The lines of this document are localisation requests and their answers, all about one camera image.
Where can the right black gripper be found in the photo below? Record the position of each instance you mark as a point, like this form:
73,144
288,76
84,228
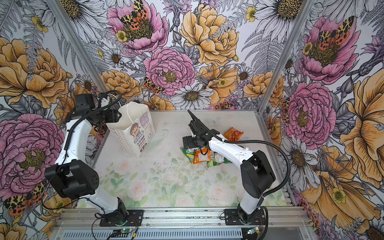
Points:
190,145

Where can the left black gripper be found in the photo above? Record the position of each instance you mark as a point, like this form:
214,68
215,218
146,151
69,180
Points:
113,116

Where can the orange snack packet front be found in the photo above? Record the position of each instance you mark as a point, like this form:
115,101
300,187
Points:
203,155

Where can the orange snack packet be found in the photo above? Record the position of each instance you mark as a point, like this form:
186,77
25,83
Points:
203,155
233,135

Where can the green snack packet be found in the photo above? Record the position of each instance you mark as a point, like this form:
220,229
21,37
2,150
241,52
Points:
216,159
190,154

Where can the white paper bag with cartoon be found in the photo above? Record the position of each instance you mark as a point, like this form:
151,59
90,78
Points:
135,128

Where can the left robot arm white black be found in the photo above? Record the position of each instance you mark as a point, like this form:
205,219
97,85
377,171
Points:
71,176

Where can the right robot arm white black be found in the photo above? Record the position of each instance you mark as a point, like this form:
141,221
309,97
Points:
256,172

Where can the orange snack packet back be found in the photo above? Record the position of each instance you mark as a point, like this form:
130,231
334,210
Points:
233,135

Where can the right green circuit board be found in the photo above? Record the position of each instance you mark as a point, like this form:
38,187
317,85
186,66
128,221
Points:
254,230

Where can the green circuit board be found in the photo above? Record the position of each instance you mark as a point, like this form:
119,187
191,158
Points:
254,230
123,233

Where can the left green circuit board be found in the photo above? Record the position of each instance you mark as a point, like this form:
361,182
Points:
123,233

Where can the left aluminium frame post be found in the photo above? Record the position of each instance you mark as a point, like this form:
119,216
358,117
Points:
72,35

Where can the aluminium frame post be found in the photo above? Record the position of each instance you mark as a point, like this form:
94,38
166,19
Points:
72,35
291,40

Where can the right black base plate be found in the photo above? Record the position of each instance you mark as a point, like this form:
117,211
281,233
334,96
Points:
237,217

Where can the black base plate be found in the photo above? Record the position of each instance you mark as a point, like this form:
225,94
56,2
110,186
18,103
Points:
237,217
132,218

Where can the white vented cable duct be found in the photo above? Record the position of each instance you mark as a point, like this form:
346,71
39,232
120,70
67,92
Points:
156,234

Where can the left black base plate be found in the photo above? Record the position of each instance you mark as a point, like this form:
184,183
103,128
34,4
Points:
132,218

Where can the aluminium front rail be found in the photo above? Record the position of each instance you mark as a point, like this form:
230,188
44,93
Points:
188,218

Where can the right aluminium frame post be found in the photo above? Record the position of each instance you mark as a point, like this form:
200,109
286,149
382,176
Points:
291,40

